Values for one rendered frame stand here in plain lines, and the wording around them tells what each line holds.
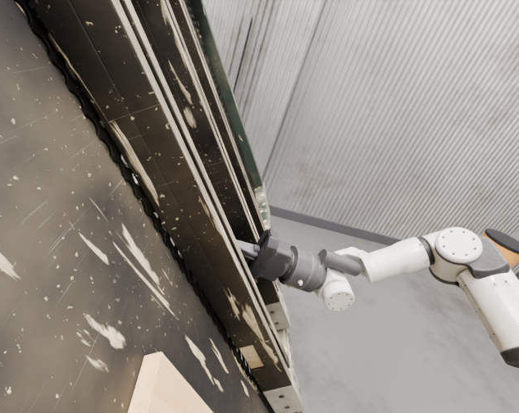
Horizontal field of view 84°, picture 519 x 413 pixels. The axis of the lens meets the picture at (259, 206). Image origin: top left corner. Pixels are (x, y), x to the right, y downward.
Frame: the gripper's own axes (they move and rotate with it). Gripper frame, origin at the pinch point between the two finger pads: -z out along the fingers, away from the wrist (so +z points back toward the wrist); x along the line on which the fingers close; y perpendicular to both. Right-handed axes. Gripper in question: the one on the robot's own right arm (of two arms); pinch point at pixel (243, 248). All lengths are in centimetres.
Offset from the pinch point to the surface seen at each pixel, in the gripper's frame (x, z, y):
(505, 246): -12, 302, -166
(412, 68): 78, 130, -225
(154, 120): 23.3, -21.9, 14.3
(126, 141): 19.6, -24.1, 14.3
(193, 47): 27.5, -25.2, -27.5
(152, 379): 7.8, -12.8, 32.9
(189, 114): 18.8, -19.8, -8.6
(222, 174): 9.9, -9.4, -8.6
